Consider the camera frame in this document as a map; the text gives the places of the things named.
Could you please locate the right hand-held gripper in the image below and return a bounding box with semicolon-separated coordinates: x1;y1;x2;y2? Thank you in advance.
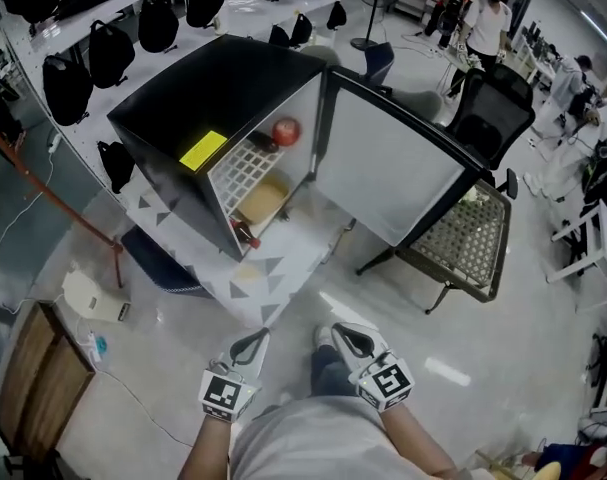
331;322;416;413

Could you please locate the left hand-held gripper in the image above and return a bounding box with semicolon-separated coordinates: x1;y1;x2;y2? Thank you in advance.
197;327;271;423

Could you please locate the brown box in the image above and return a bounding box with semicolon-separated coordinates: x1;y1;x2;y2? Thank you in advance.
235;176;292;225

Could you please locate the black mini fridge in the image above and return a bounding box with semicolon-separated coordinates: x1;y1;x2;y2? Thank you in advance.
106;34;484;262

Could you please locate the person's left forearm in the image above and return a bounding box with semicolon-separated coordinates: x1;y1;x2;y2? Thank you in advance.
175;410;234;480

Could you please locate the person's right forearm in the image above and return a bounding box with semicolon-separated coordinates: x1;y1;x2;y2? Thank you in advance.
377;402;459;480

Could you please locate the person's leg in jeans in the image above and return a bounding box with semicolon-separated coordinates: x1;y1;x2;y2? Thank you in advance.
310;345;359;399

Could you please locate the person's white shoe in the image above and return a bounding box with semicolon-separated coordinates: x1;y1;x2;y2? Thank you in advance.
312;325;334;352

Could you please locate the person's white shirt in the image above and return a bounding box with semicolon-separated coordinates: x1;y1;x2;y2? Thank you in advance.
227;395;449;480

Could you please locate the white table with grey triangles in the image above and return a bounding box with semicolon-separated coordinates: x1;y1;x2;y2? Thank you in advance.
125;187;357;329

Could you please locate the cola bottle with red cap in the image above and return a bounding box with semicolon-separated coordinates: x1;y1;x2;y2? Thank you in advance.
229;217;262;249

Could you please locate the white rounded appliance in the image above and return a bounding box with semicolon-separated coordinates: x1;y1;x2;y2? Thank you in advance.
62;267;133;324

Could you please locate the wooden cabinet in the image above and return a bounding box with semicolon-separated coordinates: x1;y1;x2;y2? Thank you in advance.
0;300;97;462

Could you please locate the yellow sticker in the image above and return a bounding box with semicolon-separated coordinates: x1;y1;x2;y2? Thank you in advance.
178;129;228;172

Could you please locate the dark bottle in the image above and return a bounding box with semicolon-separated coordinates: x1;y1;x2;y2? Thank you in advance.
245;130;280;153

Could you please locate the red apple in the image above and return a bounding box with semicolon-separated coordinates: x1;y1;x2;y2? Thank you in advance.
271;116;303;147

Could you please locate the grey chair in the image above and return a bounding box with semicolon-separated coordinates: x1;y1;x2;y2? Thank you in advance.
392;89;444;124

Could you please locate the black mesh office chair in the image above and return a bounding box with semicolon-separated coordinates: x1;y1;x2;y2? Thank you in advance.
445;62;537;202

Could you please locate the blue chair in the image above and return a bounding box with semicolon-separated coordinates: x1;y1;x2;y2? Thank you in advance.
363;41;397;88

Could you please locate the grey round stool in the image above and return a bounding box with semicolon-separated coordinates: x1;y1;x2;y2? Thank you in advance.
300;45;342;69

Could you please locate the black standing fan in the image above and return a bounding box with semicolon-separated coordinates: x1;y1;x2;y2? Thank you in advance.
350;0;407;52

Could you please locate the row of black backpacks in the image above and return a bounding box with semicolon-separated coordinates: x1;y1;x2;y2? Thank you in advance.
0;0;354;194

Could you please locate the white wire shelf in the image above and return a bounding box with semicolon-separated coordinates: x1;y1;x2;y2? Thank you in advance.
210;135;287;217

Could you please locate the orange table frame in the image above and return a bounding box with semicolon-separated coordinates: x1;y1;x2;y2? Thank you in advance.
0;127;127;289

